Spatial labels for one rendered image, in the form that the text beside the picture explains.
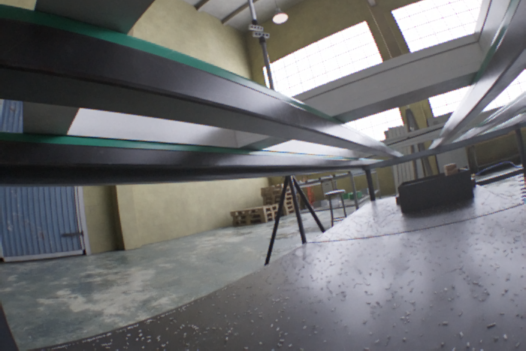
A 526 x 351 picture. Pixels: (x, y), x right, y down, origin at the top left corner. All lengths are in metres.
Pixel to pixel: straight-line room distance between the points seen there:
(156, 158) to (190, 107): 0.22
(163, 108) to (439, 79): 0.36
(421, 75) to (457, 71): 0.06
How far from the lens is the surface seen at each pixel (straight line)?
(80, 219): 5.51
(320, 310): 0.35
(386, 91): 0.40
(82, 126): 0.36
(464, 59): 0.44
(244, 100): 0.20
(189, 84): 0.17
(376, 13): 9.30
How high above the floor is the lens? 0.76
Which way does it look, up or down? 10 degrees up
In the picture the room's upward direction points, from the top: 10 degrees counter-clockwise
